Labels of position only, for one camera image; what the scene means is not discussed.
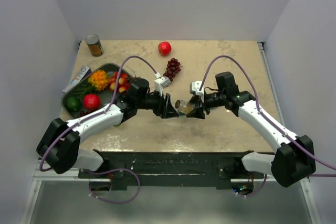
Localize red apple in tray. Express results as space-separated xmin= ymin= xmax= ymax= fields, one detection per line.
xmin=82 ymin=94 xmax=100 ymax=110

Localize red cherry bunch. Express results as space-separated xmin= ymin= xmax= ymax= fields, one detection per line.
xmin=108 ymin=71 xmax=138 ymax=93

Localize dark grey tray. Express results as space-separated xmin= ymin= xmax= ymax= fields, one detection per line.
xmin=61 ymin=63 xmax=120 ymax=119

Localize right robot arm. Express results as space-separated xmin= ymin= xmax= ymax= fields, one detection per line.
xmin=187 ymin=72 xmax=316 ymax=187

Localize orange flower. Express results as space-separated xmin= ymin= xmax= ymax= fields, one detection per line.
xmin=88 ymin=70 xmax=110 ymax=93

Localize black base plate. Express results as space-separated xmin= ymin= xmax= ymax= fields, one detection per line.
xmin=79 ymin=152 xmax=264 ymax=190

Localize green lime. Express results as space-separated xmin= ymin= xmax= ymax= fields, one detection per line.
xmin=66 ymin=96 xmax=81 ymax=112

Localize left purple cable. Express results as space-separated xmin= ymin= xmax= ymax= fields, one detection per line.
xmin=38 ymin=55 xmax=161 ymax=204

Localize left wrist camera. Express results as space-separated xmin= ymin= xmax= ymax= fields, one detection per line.
xmin=154 ymin=76 xmax=171 ymax=96

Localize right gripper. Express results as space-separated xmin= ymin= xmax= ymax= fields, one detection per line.
xmin=187 ymin=91 xmax=226 ymax=119

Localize red grape bunch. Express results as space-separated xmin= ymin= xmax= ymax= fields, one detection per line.
xmin=163 ymin=58 xmax=182 ymax=81

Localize tin can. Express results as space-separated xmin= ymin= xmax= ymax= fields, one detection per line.
xmin=85 ymin=35 xmax=103 ymax=57

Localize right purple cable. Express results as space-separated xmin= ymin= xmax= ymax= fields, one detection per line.
xmin=198 ymin=55 xmax=336 ymax=198

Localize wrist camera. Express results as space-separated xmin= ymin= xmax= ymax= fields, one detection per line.
xmin=190 ymin=81 xmax=204 ymax=97
xmin=154 ymin=76 xmax=171 ymax=96

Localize white toothpaste box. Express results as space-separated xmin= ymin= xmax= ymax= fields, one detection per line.
xmin=63 ymin=65 xmax=92 ymax=93

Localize dark grapes in tray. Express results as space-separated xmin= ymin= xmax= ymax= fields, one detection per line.
xmin=77 ymin=110 xmax=92 ymax=118

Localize purple cable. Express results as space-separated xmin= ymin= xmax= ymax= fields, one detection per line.
xmin=198 ymin=55 xmax=336 ymax=198
xmin=38 ymin=55 xmax=161 ymax=204

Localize red apple on table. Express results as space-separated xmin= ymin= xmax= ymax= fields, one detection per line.
xmin=158 ymin=41 xmax=172 ymax=56

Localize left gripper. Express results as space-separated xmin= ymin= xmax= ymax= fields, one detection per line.
xmin=136 ymin=88 xmax=179 ymax=119

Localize clear pill bottle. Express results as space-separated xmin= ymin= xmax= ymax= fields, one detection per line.
xmin=177 ymin=100 xmax=195 ymax=115

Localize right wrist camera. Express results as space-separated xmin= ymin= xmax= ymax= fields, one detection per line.
xmin=190 ymin=81 xmax=204 ymax=97

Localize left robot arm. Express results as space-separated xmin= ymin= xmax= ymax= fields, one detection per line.
xmin=36 ymin=78 xmax=179 ymax=178

